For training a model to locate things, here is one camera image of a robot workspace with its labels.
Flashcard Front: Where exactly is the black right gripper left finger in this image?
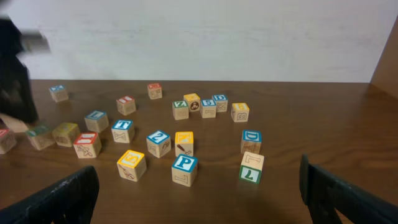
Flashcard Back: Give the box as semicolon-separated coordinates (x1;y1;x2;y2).
1;166;100;223

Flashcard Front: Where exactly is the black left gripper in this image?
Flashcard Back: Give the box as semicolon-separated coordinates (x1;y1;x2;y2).
1;17;39;123

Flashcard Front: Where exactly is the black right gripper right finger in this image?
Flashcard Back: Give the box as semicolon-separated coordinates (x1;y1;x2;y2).
299;154;397;224

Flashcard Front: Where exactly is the red i block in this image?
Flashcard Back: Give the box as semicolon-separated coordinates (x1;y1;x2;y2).
73;133;102;159
116;96;136;116

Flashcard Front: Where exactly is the blue P block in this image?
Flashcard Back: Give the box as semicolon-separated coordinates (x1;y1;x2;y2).
172;154;198;187

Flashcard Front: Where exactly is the red U block middle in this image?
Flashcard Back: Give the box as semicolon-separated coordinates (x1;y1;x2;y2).
0;129;17;154

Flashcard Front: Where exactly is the blue X block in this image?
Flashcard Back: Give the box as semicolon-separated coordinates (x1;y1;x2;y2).
49;85;69;103

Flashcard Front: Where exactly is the green B block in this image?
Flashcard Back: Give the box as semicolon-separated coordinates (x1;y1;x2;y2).
25;125;55;151

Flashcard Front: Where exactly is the yellow block centre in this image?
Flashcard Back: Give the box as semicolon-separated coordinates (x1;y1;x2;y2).
52;123;80;147

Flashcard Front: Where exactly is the yellow S block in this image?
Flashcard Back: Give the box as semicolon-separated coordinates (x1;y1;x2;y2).
117;150;147;182

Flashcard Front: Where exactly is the green L block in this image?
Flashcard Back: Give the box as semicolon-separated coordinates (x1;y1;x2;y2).
239;151;265;184

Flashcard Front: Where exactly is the blue L block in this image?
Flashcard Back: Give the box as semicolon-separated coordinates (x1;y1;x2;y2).
85;110;109;133

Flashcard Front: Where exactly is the blue T block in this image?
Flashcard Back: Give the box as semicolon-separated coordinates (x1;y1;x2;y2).
111;119;135;143

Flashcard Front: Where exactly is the blue D block right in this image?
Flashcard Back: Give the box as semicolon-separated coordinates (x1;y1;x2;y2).
240;129;262;154

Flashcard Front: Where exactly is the blue d block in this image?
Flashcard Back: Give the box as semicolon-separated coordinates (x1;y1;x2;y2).
212;95;228;113
240;129;262;154

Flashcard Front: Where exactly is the blue 2 block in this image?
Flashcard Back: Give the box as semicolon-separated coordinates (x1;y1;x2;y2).
146;130;172;158

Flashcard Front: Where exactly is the yellow 8 block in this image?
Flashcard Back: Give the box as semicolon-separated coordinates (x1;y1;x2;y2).
231;103;249;123

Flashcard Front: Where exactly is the yellow K block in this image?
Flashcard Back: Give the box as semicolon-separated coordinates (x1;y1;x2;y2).
175;131;194;157

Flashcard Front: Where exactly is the red M block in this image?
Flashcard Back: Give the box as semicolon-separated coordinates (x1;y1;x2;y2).
147;83;162;100

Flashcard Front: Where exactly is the blue D block upper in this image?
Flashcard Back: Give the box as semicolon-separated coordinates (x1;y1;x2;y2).
212;95;228;113

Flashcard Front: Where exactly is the green Z block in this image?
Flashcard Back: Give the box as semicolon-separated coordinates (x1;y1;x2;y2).
172;100;189;120

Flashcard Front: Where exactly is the blue 5 block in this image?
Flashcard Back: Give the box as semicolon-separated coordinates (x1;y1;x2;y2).
200;99;216;118

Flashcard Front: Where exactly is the yellow block upper right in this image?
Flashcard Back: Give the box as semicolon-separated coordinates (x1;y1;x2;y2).
183;93;200;112

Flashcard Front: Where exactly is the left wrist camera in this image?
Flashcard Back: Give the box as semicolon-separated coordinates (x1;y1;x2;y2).
20;31;50;54

